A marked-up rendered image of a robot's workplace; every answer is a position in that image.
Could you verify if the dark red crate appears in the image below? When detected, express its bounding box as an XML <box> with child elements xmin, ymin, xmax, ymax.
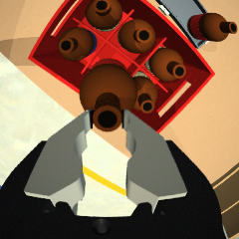
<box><xmin>28</xmin><ymin>0</ymin><xmax>215</xmax><ymax>133</ymax></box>

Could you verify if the grey tray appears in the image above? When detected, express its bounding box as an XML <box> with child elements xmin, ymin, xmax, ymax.
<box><xmin>155</xmin><ymin>0</ymin><xmax>208</xmax><ymax>49</ymax></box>

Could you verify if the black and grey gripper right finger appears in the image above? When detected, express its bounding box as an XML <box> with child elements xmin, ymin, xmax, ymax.
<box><xmin>121</xmin><ymin>109</ymin><xmax>226</xmax><ymax>239</ymax></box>

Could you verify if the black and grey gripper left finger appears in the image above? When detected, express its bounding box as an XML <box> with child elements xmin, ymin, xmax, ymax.
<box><xmin>0</xmin><ymin>110</ymin><xmax>94</xmax><ymax>236</ymax></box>

